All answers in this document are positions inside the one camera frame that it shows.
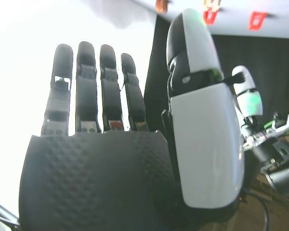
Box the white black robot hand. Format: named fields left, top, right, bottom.
left=18, top=8, right=246, bottom=231

